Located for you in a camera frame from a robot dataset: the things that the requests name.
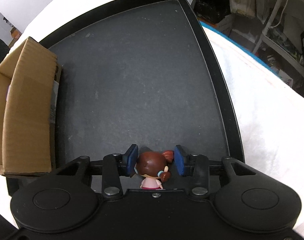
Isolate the white table cloth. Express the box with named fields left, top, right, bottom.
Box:
left=0, top=0, right=304, bottom=238

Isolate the brown cardboard box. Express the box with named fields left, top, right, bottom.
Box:
left=0, top=37, right=61, bottom=177

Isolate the white wire shelf rack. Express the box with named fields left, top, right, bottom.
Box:
left=253, top=0, right=304, bottom=78

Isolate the brown-haired girl figurine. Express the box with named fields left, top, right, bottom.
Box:
left=134, top=150, right=174, bottom=190

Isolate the black shallow tray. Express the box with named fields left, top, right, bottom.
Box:
left=6, top=0, right=245, bottom=196

